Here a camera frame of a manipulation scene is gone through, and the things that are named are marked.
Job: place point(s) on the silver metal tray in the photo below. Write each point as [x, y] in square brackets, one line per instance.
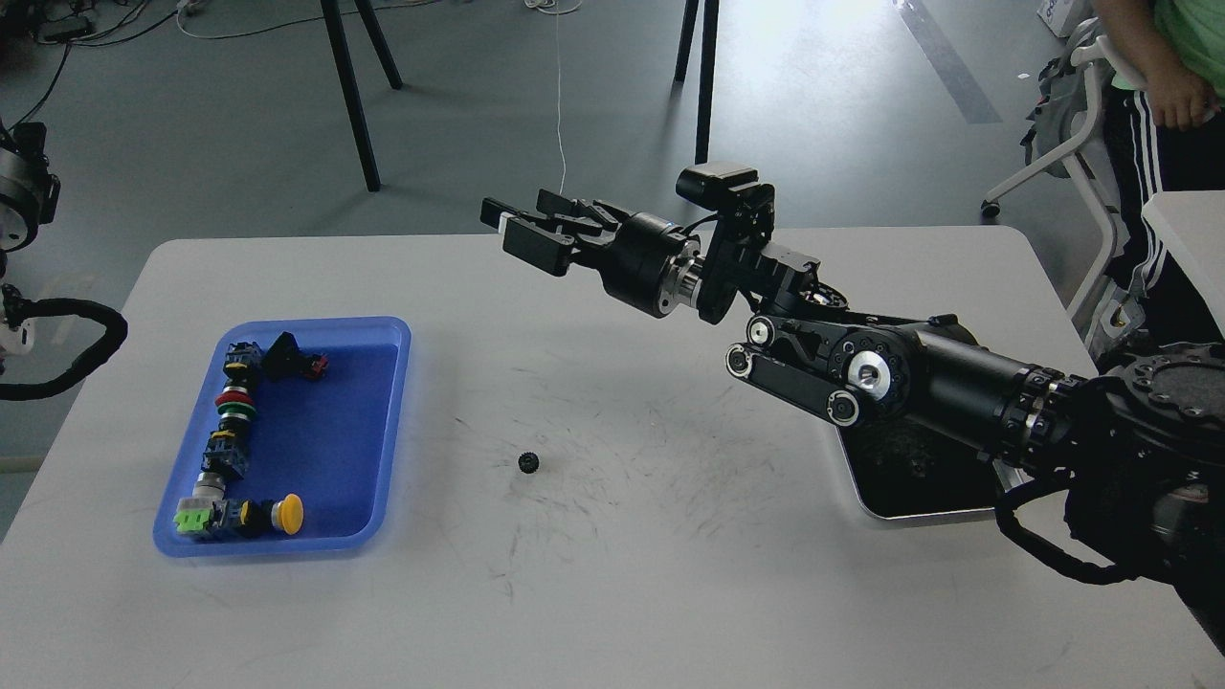
[905, 475]

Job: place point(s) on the black red switch part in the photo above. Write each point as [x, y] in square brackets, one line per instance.
[285, 359]

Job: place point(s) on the green grey connector part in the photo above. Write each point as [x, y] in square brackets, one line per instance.
[198, 515]

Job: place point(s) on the yellow mushroom push button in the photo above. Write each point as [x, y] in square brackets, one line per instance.
[251, 518]

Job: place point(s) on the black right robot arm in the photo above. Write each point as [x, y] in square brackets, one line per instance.
[1125, 469]

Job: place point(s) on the white side table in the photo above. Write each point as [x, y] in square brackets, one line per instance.
[1191, 225]

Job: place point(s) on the white office chair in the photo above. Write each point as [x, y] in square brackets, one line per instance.
[1065, 123]

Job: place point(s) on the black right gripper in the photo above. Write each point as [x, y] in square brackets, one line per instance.
[652, 264]

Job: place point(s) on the blue plastic tray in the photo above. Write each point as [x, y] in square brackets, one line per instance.
[332, 443]

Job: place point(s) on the red green push button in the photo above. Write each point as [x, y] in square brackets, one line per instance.
[235, 403]

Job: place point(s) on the blue yellow switch block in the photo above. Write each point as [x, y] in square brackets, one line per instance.
[243, 365]

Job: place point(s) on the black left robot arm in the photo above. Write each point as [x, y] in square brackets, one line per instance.
[29, 196]

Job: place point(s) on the person in green shirt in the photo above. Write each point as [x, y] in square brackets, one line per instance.
[1164, 135]

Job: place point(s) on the black stand legs right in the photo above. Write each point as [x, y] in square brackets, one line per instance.
[709, 12]

